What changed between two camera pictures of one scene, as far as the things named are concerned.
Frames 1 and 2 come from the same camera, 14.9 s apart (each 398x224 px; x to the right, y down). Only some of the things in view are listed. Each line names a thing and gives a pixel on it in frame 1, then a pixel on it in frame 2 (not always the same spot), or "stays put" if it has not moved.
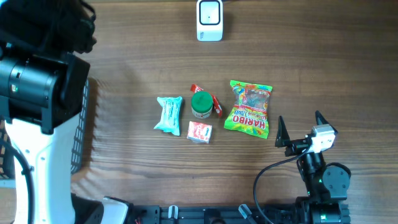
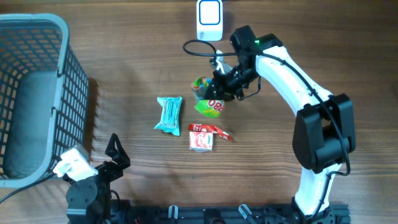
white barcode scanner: [209, 20] stays put
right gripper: [283, 139] -> [221, 88]
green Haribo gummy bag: [251, 106] -> [212, 108]
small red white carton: [199, 132] -> [201, 141]
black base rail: [232, 214] stays put
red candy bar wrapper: [216, 103] -> [202, 127]
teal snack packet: [170, 119] stays put
